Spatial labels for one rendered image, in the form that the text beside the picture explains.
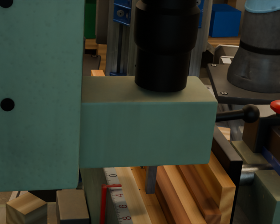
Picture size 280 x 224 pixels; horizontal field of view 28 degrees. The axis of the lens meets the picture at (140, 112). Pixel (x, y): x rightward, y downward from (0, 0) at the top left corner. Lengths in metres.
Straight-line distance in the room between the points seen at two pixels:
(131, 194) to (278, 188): 0.16
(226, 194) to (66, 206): 0.25
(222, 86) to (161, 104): 0.79
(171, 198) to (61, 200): 0.22
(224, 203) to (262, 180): 0.07
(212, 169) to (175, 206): 0.06
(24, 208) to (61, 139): 0.30
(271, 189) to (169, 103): 0.17
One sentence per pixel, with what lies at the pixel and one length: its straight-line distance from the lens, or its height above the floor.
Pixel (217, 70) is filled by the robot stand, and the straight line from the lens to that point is 1.40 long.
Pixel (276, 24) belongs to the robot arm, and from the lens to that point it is 1.27.
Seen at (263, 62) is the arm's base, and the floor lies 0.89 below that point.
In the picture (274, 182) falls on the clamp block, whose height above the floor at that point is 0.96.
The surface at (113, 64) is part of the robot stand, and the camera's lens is 1.46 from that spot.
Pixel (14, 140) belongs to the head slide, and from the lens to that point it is 0.47.
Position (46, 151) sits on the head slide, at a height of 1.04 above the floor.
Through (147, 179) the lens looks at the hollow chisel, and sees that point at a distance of 0.59.
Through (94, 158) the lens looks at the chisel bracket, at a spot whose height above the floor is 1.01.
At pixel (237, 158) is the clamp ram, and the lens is 0.59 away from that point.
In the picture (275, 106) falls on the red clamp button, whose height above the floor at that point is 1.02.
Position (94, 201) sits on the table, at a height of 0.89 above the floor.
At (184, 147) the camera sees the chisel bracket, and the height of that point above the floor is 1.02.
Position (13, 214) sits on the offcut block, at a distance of 0.78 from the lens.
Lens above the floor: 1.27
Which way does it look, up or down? 24 degrees down
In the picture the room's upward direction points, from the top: 5 degrees clockwise
